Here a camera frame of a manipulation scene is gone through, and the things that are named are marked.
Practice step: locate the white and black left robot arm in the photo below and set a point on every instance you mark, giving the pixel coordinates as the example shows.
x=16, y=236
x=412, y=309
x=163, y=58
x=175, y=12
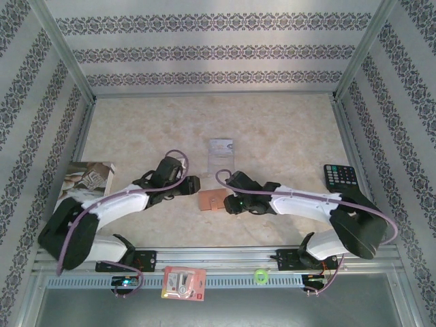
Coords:
x=119, y=204

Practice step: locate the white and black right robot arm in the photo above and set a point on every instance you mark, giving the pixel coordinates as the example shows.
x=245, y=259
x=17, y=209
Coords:
x=299, y=204

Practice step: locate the clear acrylic card stand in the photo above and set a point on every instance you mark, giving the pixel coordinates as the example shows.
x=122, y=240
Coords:
x=221, y=167

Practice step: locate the silver white credit card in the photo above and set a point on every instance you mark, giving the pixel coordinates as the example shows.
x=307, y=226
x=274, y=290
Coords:
x=221, y=146

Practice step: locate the black calculator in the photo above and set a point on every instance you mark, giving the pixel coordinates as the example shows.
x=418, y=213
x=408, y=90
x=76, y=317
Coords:
x=340, y=178

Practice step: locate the right circuit board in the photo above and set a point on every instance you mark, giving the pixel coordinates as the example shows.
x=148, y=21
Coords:
x=315, y=278

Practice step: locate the circuit board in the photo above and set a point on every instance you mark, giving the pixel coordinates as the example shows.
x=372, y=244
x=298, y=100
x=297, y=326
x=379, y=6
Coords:
x=124, y=281
x=315, y=278

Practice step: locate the red blister pack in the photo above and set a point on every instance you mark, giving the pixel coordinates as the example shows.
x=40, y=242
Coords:
x=184, y=282

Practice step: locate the book with bread cover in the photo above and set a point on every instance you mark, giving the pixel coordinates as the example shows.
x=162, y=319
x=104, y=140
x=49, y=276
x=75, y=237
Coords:
x=88, y=177

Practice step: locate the left circuit board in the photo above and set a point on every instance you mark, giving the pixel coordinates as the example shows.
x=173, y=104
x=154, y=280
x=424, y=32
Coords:
x=124, y=281

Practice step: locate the aluminium mounting rail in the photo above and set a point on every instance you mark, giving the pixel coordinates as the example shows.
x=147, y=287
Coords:
x=218, y=257

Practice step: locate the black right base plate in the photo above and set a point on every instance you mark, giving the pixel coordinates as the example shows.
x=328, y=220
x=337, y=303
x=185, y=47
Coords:
x=287, y=259

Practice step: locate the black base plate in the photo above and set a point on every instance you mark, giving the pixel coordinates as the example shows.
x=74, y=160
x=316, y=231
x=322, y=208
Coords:
x=146, y=259
x=287, y=259

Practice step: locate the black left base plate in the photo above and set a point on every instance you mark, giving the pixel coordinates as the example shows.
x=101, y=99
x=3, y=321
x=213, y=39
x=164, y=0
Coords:
x=146, y=259

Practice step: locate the aluminium back rail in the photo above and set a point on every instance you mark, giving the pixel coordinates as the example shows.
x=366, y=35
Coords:
x=214, y=95

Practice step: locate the aluminium side rail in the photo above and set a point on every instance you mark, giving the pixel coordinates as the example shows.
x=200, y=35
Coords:
x=347, y=133
x=83, y=133

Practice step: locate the aluminium frame post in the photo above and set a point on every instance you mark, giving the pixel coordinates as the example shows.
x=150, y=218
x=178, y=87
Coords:
x=362, y=51
x=64, y=51

